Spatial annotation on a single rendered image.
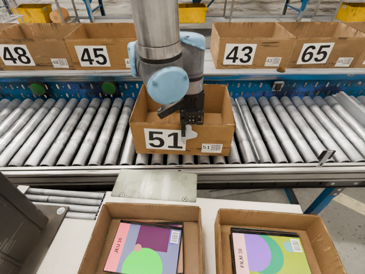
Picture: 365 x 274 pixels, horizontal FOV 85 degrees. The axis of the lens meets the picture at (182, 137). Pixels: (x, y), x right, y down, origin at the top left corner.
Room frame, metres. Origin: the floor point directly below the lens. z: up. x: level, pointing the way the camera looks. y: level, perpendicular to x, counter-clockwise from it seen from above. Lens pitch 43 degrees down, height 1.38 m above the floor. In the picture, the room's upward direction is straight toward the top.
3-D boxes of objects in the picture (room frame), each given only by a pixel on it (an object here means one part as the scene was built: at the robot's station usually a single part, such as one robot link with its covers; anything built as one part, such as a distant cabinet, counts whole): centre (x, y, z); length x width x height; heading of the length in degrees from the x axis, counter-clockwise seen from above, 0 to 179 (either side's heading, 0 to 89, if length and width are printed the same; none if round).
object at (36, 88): (0.99, 0.80, 0.81); 0.07 x 0.01 x 0.07; 91
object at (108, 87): (0.99, 0.41, 0.81); 0.07 x 0.01 x 0.07; 91
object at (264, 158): (0.77, -0.35, 0.72); 0.52 x 0.05 x 0.05; 1
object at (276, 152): (0.77, -0.41, 0.72); 0.52 x 0.05 x 0.05; 1
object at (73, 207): (0.33, 0.42, 0.74); 0.28 x 0.02 x 0.02; 86
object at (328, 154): (0.51, -0.55, 0.78); 0.05 x 0.01 x 0.11; 91
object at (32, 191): (0.38, 0.42, 0.74); 0.28 x 0.02 x 0.02; 86
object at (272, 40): (1.22, -0.38, 0.96); 0.39 x 0.29 x 0.17; 91
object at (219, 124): (0.71, 0.00, 0.83); 0.39 x 0.29 x 0.17; 88
